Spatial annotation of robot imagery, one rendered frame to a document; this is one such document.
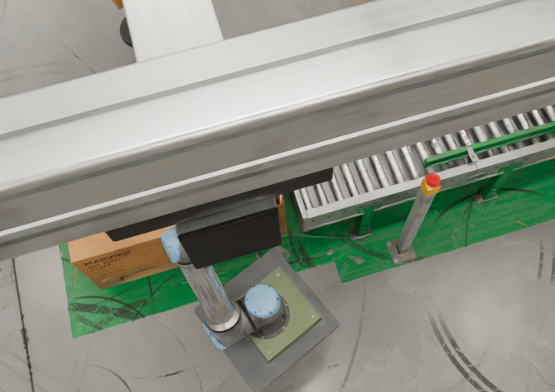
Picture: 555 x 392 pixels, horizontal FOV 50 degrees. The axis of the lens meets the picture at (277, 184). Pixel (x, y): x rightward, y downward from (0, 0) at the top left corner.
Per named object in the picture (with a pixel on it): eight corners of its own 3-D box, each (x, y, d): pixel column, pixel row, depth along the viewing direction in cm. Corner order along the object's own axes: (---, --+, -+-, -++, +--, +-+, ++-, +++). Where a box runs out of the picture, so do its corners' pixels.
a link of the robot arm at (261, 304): (287, 314, 267) (286, 304, 252) (254, 334, 264) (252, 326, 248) (269, 285, 273) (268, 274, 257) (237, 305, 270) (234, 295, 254)
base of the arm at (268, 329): (293, 320, 276) (293, 315, 267) (258, 342, 272) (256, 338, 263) (272, 286, 283) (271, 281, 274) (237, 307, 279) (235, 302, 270)
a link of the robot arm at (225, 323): (257, 337, 260) (206, 231, 207) (222, 359, 256) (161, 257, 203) (241, 313, 270) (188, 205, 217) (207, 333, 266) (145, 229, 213)
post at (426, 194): (404, 243, 374) (435, 174, 283) (408, 253, 371) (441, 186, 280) (394, 246, 373) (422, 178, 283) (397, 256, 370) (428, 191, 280)
